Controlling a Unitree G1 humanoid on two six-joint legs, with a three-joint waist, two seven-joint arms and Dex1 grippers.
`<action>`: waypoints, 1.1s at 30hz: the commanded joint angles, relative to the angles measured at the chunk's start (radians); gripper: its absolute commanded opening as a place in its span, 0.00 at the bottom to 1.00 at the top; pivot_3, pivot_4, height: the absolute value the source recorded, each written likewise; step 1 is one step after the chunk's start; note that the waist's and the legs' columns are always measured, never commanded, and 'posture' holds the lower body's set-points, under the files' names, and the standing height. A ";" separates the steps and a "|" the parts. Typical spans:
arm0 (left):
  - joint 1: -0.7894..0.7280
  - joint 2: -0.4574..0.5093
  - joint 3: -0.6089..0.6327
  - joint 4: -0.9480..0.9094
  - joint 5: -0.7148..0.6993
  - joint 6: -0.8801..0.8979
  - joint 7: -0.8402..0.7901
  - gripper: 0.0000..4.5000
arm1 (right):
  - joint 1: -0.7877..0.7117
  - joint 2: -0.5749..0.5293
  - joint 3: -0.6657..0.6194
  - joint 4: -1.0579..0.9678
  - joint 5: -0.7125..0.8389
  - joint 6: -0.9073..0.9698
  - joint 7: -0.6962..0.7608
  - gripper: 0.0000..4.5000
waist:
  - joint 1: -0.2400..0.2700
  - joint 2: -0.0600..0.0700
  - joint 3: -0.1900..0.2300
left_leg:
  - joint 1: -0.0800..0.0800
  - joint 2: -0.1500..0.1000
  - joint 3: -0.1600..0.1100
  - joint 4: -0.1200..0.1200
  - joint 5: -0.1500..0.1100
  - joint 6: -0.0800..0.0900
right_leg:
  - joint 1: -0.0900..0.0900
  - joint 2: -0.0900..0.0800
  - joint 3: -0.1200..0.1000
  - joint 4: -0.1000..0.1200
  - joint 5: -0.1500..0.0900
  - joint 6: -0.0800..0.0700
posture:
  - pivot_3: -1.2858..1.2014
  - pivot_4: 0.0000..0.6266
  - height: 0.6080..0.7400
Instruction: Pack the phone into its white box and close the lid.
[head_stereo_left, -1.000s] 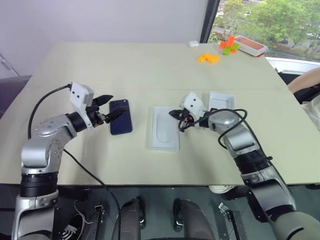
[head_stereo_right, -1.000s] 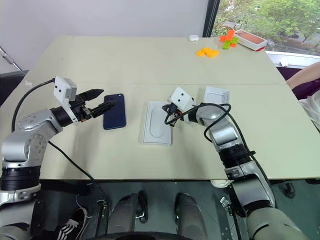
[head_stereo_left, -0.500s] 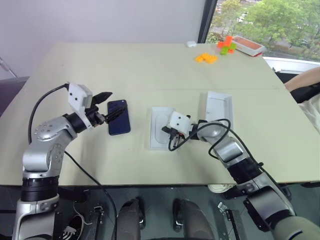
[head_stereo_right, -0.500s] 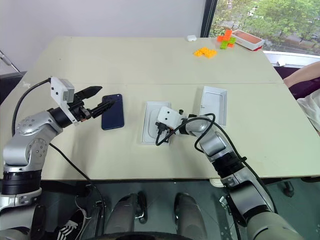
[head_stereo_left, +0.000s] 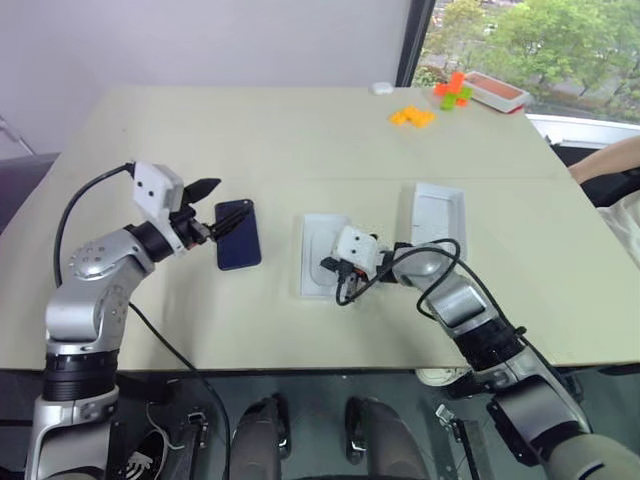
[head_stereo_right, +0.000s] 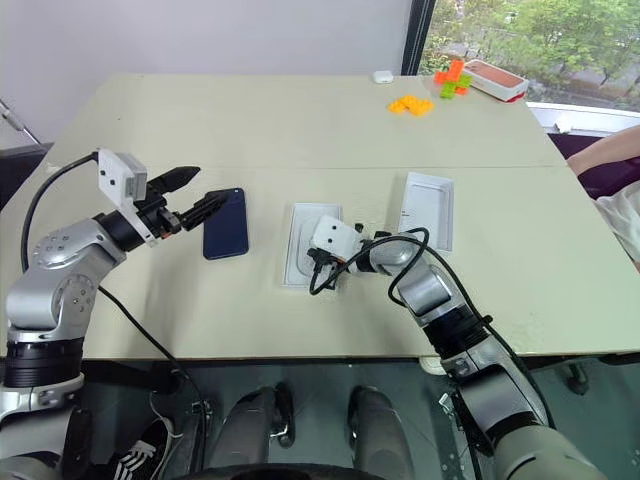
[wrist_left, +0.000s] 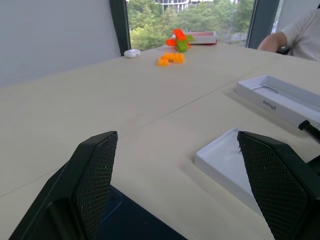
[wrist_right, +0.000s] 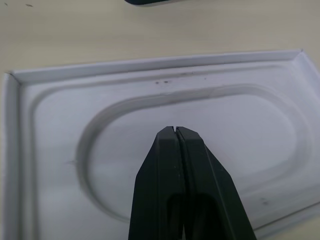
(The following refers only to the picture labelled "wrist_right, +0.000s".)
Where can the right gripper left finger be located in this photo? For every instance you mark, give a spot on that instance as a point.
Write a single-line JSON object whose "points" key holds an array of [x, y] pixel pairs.
{"points": [[155, 180]]}

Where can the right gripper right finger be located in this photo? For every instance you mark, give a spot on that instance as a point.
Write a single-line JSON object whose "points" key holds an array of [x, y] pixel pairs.
{"points": [[207, 190]]}

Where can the dark blue phone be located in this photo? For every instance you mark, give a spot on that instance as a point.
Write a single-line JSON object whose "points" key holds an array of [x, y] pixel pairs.
{"points": [[150, 2]]}

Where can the white phone box base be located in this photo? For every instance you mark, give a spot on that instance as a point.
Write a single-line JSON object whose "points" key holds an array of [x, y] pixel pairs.
{"points": [[62, 125]]}

